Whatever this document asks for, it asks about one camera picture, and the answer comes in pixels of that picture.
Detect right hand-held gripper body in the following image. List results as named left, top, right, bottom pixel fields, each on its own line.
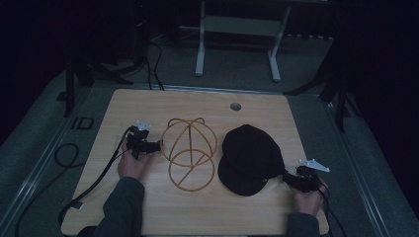
left=293, top=158, right=331, bottom=194

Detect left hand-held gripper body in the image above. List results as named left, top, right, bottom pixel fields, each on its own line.
left=126, top=119, right=153, bottom=161

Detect gold wire hat stand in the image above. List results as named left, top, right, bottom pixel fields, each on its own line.
left=159, top=117, right=218, bottom=193

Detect black baseball cap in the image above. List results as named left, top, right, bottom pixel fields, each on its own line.
left=217, top=123, right=287, bottom=198

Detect person's right hand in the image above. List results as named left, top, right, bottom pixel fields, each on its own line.
left=291, top=177, right=329, bottom=217

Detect person's left hand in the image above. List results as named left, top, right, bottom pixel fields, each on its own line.
left=117, top=140, right=154, bottom=182

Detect black tripod stand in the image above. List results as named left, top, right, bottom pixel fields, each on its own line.
left=283, top=39, right=364, bottom=133
left=55, top=48, right=147, bottom=119

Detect white metal stand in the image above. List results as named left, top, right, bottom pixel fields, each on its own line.
left=195, top=0, right=293, bottom=83

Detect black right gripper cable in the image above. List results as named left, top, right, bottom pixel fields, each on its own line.
left=316, top=179, right=348, bottom=237

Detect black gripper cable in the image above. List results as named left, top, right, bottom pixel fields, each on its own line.
left=316, top=179, right=348, bottom=237
left=57, top=126, right=133, bottom=228

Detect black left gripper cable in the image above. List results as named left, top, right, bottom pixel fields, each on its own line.
left=57, top=126, right=133, bottom=228

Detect black floor cable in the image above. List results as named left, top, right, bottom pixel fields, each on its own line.
left=144, top=40, right=166, bottom=92
left=14, top=142, right=81, bottom=237

